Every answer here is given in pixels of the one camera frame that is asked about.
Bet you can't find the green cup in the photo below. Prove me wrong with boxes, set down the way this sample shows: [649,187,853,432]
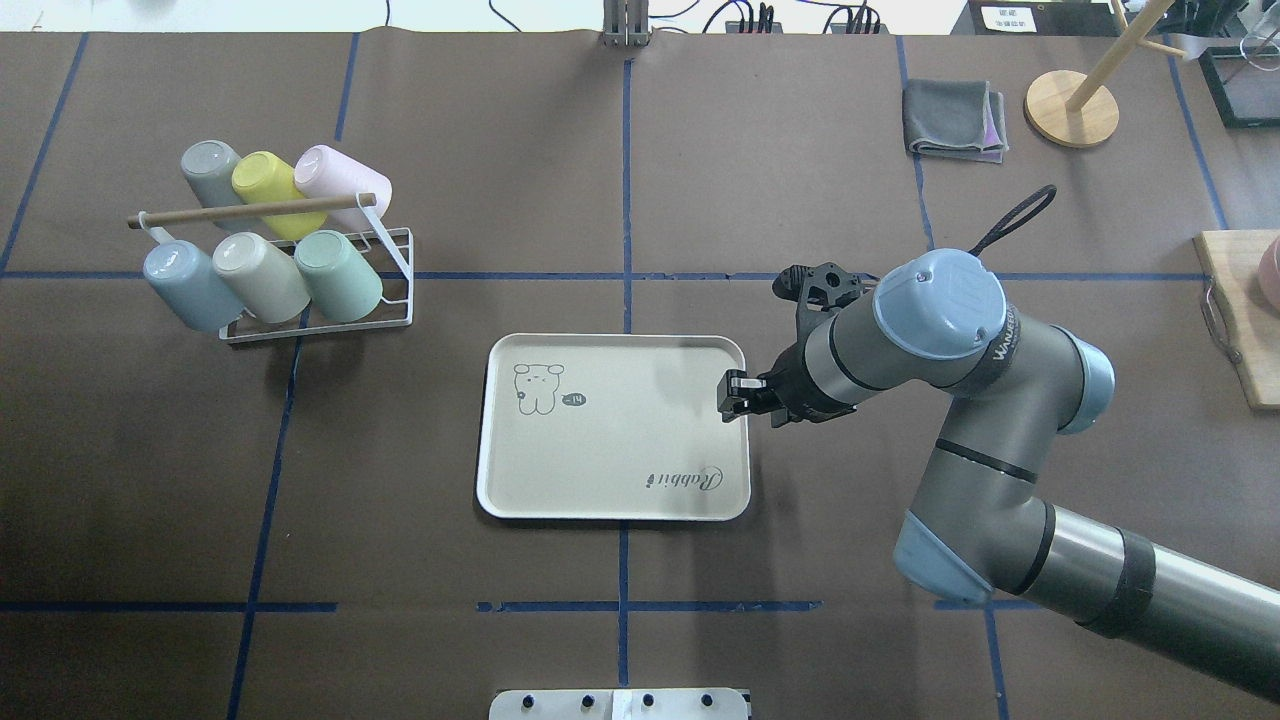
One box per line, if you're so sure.
[294,229,381,323]

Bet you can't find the white wire cup rack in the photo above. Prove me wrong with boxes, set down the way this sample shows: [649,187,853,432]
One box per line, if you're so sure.
[127,193,413,345]

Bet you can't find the wooden cutting board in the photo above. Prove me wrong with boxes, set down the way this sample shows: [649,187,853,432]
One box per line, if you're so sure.
[1194,229,1279,411]

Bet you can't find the pink cup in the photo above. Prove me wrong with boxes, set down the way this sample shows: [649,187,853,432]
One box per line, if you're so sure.
[293,143,393,219]

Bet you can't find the blue cup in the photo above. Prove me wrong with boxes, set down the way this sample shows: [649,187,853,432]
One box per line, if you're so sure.
[142,240,244,333]

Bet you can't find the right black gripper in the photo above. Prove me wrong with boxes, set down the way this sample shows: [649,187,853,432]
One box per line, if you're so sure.
[719,345,858,428]

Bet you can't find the yellow cup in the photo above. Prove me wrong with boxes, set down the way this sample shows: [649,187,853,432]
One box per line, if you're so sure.
[230,151,326,242]

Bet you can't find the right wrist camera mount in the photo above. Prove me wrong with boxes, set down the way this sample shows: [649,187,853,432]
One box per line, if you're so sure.
[771,263,881,338]

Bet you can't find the wooden mug tree stand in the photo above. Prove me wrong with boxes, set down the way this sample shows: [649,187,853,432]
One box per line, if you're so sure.
[1023,1,1189,149]

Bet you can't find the grey cup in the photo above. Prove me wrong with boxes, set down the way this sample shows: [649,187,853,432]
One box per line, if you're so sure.
[180,140,244,208]

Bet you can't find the black glass tray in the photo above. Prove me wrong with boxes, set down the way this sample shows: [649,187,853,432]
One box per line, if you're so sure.
[1198,47,1279,129]

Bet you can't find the aluminium frame post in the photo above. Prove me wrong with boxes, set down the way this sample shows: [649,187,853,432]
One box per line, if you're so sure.
[602,0,652,47]

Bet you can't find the grey folded cloth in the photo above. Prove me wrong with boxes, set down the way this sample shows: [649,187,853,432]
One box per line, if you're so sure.
[902,78,1009,164]

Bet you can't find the beige rabbit tray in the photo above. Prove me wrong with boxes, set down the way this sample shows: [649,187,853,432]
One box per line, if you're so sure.
[477,333,751,521]

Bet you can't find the pink bowl with ice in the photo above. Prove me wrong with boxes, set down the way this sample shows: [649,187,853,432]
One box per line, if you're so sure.
[1256,234,1280,313]

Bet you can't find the beige cup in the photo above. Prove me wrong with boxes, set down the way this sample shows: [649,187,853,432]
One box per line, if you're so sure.
[212,232,310,324]

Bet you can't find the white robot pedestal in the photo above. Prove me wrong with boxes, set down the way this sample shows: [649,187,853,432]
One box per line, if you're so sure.
[488,687,753,719]

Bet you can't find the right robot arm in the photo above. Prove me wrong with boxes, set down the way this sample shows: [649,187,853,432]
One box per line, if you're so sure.
[717,249,1279,701]

